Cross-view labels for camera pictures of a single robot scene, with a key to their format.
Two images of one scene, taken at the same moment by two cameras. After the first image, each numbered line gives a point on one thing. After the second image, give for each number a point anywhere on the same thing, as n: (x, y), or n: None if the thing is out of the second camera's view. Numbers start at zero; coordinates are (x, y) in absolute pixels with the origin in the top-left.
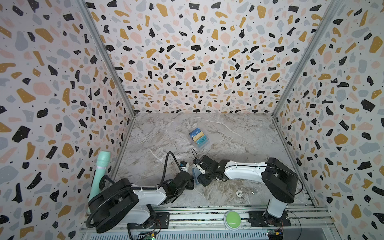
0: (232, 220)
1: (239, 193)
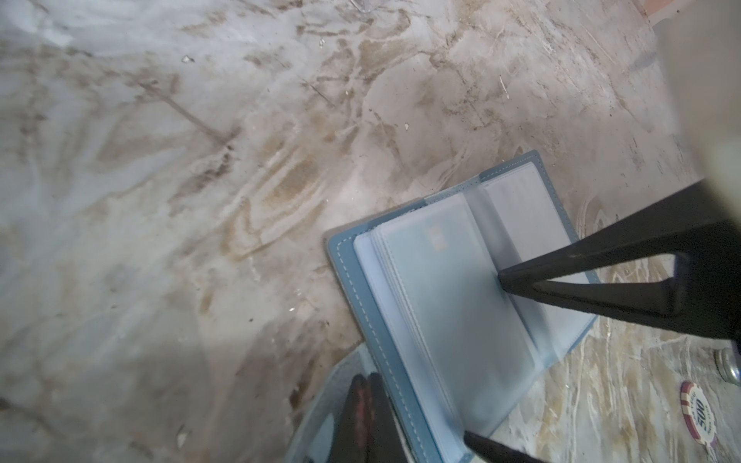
0: None
1: (699, 412)
